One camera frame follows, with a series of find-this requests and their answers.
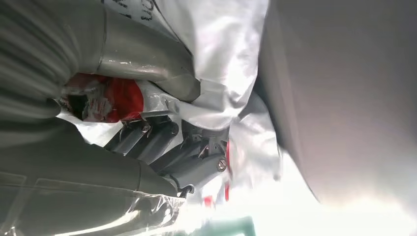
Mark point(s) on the green conveyor belt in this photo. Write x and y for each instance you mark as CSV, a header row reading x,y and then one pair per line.
x,y
233,228

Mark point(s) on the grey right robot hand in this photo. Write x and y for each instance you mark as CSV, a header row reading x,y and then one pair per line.
x,y
81,182

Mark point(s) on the black inbound scanner machine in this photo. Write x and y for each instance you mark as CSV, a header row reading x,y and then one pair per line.
x,y
342,97

